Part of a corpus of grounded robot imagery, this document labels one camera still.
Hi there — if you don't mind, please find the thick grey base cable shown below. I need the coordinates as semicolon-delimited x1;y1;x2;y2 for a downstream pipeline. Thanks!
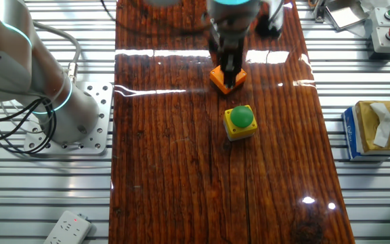
32;20;82;84

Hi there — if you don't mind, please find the yellow box green button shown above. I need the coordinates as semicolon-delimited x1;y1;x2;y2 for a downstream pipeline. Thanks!
223;104;259;142

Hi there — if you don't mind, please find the blue white tissue pack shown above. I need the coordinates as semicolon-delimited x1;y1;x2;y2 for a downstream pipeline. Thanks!
341;107;390;162

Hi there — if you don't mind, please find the black base cable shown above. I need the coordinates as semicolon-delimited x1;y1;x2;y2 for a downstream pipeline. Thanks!
0;96;58;155

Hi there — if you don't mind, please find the gold tissue box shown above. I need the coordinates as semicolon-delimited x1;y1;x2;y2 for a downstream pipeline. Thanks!
354;100;390;153

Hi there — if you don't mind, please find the silver metal tray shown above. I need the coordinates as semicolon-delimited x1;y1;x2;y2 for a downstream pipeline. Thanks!
323;0;372;31

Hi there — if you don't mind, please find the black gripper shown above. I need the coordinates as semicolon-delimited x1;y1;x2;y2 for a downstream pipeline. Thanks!
213;29;248;90

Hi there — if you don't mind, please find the grey control box green button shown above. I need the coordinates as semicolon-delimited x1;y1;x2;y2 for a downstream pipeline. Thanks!
374;6;390;28

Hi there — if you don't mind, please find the orange box red button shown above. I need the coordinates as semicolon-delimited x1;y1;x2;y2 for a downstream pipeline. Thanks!
209;64;248;95

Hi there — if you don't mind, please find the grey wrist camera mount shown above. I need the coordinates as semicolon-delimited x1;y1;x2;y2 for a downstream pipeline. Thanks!
254;0;284;38

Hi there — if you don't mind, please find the white power strip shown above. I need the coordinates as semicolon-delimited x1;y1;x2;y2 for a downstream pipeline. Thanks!
43;210;93;244

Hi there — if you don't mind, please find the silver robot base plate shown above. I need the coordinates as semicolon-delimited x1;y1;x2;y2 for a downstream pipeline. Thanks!
24;81;114;156

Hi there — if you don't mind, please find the grey control box red button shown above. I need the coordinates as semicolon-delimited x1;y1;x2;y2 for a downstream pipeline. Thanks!
370;25;390;54

